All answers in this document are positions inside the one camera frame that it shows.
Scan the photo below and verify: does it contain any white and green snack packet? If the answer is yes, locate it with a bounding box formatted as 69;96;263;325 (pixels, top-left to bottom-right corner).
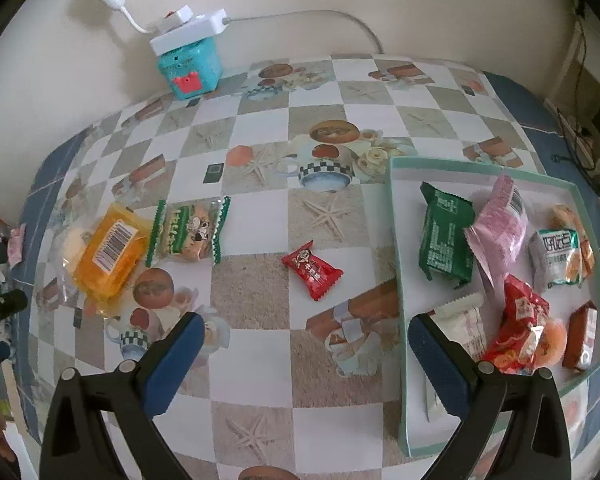
528;229;588;293

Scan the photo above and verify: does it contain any white power strip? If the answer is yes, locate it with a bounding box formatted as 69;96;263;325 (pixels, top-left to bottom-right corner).
149;4;229;57

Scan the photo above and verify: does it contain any plain white snack packet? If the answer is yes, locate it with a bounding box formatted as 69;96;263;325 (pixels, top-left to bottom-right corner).
425;292;487;423

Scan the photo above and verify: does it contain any black cable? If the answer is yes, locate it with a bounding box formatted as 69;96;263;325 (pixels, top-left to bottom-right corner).
545;0;600;171

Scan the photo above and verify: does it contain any dark green snack packet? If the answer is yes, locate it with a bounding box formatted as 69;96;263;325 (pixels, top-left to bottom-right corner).
418;181;477;288

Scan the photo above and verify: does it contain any white tray with teal rim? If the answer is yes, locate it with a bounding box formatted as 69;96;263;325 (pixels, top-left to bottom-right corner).
382;156;600;458

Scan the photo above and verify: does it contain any pink crumpled wrapper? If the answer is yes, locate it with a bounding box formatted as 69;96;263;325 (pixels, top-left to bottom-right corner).
0;225;28;266

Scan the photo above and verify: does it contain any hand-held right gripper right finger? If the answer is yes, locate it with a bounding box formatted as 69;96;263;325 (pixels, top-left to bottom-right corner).
408;312;578;480

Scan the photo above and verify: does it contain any yellow clear bread packet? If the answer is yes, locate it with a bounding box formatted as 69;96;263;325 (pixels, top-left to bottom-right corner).
55;202;156;306

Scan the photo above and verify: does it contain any orange snack packet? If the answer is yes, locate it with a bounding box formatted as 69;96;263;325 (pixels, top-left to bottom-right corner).
550;204;595;281

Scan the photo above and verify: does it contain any green cow print biscuit packet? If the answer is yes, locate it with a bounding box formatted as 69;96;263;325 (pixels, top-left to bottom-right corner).
145;196;232;267

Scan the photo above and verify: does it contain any small red candy packet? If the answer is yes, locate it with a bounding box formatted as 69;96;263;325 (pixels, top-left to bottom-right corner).
281;240;344;302

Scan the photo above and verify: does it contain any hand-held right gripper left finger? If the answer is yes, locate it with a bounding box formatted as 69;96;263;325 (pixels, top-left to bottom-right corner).
39;311;206;480

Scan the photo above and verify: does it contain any red and white biscuit packet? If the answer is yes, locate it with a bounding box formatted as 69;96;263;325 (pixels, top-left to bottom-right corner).
561;301;599;372

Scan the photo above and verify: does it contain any white power strip cable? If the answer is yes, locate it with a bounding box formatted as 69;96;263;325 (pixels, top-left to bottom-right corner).
222;9;385;56

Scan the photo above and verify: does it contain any pink snack packet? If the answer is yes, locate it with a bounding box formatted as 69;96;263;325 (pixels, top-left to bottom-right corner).
463;174;529;291

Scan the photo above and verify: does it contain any white shelf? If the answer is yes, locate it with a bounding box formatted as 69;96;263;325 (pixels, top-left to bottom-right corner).
550;20;600;186

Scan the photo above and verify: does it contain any checked printed tablecloth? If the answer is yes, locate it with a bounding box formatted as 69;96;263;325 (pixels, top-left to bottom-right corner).
10;55;600;480

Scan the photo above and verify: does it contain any teal box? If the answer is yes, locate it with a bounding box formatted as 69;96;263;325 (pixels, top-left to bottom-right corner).
156;40;224;101

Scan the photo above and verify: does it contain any crumpled white paper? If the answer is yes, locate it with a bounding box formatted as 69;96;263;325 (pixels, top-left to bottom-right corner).
0;260;17;296

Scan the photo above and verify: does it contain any red clear snack packet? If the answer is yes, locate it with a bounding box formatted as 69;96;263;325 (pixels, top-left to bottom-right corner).
480;274;568;376

